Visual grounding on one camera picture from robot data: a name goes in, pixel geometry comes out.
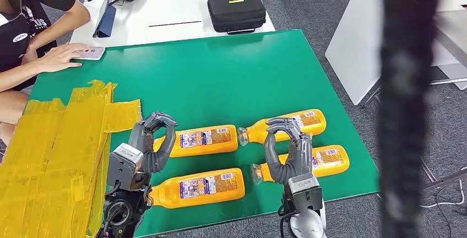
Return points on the person's left forearm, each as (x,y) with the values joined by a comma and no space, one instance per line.
(62,28)

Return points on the long white table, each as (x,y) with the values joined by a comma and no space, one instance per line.
(175,6)

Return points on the orange detergent bottle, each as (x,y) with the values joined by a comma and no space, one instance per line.
(197,198)
(318,128)
(219,149)
(328,171)

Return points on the grey metal table leg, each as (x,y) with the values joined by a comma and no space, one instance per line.
(372,96)

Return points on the grey metal frame bar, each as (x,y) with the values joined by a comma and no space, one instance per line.
(448,179)

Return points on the black carrying case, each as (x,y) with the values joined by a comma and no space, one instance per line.
(237,10)

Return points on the person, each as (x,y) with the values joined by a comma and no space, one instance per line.
(22,28)

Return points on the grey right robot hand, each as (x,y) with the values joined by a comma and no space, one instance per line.
(302,156)

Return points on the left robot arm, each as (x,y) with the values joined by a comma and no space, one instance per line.
(120,211)

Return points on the yellow taped box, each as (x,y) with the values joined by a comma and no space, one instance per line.
(43,163)

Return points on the thin black rod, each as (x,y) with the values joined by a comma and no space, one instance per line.
(175,23)

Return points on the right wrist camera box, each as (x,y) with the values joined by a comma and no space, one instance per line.
(304,192)

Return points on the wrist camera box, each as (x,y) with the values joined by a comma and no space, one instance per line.
(304,192)
(124,163)

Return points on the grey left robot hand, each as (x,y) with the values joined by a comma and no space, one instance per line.
(137,134)

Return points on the person's right hand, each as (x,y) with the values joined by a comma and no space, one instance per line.
(58,59)

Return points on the person's right forearm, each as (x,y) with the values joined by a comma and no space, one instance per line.
(18,77)

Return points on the white side table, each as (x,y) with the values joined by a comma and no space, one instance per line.
(354,46)

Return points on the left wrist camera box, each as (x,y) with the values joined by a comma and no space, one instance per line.
(124,163)

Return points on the smartphone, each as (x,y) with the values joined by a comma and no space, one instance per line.
(95,52)

